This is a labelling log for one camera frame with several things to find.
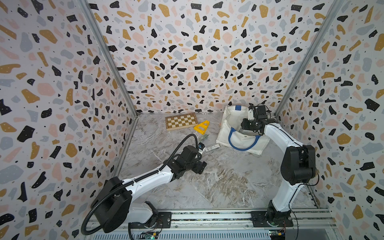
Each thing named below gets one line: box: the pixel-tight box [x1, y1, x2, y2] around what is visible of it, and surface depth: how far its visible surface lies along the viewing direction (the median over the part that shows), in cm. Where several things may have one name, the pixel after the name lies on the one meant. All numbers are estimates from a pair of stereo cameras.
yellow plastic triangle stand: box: [193, 120, 210, 135], surface depth 115 cm
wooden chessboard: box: [165, 112, 199, 131], surface depth 115 cm
